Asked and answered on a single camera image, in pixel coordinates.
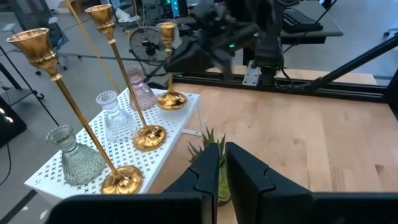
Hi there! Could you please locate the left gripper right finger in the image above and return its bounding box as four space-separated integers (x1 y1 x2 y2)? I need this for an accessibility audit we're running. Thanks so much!
225 142 315 224

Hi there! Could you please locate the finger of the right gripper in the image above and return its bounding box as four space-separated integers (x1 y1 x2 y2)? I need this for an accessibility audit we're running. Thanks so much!
165 43 219 74
214 49 235 82

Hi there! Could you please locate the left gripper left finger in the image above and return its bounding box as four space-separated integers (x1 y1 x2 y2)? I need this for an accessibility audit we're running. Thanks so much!
162 142 221 224

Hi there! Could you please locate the short gold candlestick holder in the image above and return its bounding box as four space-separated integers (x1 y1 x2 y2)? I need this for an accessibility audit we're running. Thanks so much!
156 21 188 111

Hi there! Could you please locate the pink glass candle holder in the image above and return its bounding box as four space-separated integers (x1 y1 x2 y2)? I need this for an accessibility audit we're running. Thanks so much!
126 65 158 112

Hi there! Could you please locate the tall gold candlestick holder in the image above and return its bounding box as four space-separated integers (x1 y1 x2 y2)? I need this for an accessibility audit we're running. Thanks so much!
6 27 144 195
85 3 168 152

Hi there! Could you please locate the clear glass candle holder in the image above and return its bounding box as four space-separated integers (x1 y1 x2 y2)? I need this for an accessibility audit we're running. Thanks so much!
95 90 138 144

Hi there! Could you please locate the green glass candle holder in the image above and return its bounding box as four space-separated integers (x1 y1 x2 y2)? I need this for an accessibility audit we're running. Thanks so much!
45 124 106 187

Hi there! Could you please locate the succulent plant in black pot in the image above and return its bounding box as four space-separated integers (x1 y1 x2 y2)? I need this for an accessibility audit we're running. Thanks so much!
186 126 233 206

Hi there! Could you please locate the black floor fan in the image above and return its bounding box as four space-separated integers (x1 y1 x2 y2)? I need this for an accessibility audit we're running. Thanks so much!
129 27 175 77

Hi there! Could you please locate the white perforated metal shelf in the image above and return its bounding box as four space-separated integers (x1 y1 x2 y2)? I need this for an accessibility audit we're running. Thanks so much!
24 88 205 206

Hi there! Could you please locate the black keyboard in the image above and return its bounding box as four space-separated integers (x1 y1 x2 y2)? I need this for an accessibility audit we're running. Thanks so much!
281 7 324 34

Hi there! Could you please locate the yellow pole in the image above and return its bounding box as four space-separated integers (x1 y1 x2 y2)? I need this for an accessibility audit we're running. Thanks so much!
63 0 122 93

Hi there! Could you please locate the grey keyboard desk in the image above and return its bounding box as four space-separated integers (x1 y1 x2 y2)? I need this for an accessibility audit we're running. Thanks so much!
174 0 345 46

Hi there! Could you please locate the black glossy box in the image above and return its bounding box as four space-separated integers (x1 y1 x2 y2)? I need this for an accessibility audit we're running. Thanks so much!
0 96 28 149

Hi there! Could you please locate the black aluminium table frame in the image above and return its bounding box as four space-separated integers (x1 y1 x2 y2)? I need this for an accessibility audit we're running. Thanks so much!
146 32 398 121

